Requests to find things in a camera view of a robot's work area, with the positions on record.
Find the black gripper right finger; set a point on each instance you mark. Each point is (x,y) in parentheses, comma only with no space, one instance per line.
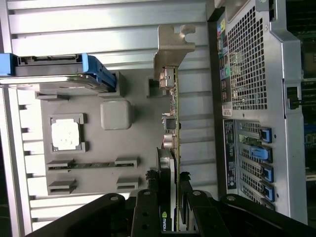
(202,217)

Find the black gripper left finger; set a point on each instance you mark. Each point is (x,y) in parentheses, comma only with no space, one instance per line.
(144,214)

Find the green RAM stick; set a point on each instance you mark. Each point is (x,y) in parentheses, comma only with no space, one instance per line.
(98,165)

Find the grey plastic parts rack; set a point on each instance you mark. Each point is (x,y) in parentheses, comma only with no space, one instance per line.
(111,148)

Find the silver CPU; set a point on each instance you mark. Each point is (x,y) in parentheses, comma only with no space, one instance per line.
(65,134)

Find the open black PC case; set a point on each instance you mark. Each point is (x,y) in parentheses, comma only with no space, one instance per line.
(247,74)

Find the hard disk drive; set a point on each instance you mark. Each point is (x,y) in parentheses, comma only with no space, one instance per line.
(89,64)

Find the silver hard disk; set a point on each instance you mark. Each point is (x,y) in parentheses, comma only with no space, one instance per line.
(44,79)

